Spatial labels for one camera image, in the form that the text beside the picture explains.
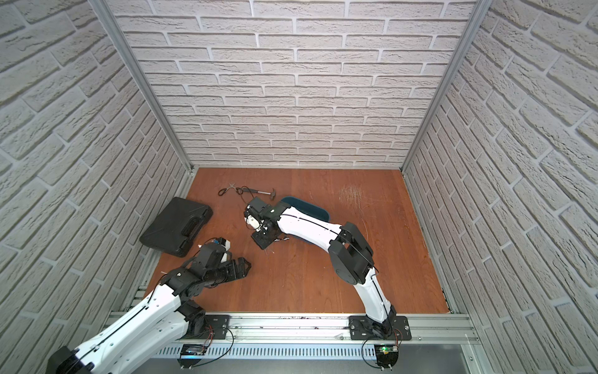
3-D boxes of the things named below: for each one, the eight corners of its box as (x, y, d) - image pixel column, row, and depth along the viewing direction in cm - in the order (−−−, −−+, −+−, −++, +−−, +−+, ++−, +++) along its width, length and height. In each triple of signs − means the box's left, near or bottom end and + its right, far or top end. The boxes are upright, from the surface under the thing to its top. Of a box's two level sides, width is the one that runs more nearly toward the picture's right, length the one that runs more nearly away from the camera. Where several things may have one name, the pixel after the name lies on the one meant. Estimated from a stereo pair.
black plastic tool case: (145, 245, 94) (136, 238, 89) (179, 203, 108) (173, 195, 103) (185, 258, 91) (178, 252, 86) (215, 213, 104) (211, 205, 100)
